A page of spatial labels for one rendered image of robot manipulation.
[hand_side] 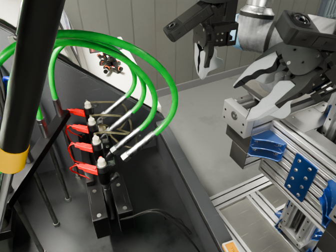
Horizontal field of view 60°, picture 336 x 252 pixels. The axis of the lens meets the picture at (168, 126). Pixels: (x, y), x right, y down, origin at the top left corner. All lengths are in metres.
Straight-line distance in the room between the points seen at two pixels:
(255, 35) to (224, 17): 0.35
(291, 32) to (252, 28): 0.64
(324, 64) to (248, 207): 1.36
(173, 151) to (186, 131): 1.56
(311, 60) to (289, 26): 0.08
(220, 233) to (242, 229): 0.91
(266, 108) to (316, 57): 0.10
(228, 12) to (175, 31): 0.13
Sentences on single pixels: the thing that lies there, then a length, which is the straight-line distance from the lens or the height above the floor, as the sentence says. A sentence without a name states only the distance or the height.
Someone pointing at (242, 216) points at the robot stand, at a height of 0.21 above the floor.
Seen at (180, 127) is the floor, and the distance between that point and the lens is 2.52.
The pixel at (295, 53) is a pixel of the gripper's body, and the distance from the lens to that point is 0.50.
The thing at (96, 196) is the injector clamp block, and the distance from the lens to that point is 0.80.
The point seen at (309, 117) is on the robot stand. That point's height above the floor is 0.95.
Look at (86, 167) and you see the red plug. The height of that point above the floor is 1.09.
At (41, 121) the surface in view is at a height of 1.15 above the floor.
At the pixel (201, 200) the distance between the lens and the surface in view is 0.81.
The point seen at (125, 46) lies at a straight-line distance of 0.53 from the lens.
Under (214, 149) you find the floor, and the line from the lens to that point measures 2.35.
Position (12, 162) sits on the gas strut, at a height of 1.46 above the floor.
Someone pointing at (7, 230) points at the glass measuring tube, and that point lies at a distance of 0.84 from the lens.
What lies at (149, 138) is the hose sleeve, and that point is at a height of 1.17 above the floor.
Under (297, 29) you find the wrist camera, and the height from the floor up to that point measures 1.46.
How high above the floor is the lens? 1.60
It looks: 39 degrees down
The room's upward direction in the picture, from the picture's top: straight up
